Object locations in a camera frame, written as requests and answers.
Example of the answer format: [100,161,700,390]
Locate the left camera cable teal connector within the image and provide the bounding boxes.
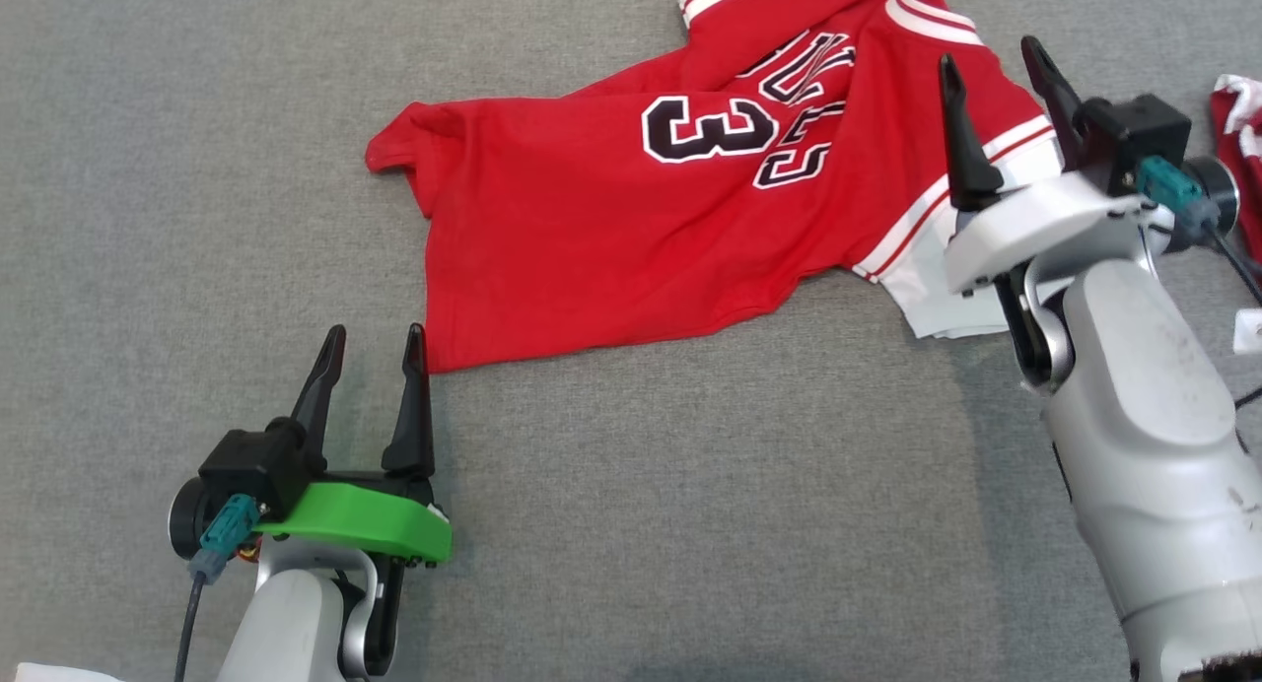
[175,495,262,682]

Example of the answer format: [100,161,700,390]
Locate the red basketball shorts white trim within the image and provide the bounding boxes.
[1211,73,1262,264]

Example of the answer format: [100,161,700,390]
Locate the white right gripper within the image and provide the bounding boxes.
[937,35,1241,294]

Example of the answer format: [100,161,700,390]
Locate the right camera cable teal connector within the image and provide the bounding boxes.
[1134,157,1262,304]

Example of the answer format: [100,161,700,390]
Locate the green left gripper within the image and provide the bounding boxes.
[168,323,455,565]

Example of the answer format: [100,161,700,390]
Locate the camera cable teal connector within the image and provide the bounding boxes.
[175,495,262,682]
[1134,157,1262,304]

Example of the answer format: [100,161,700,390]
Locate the white flat object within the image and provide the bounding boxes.
[0,662,124,682]

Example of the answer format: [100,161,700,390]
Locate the red basketball jersey white sleeves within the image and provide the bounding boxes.
[365,0,1066,375]

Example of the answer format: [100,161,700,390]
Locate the grey fabric sofa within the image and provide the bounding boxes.
[0,0,1262,682]

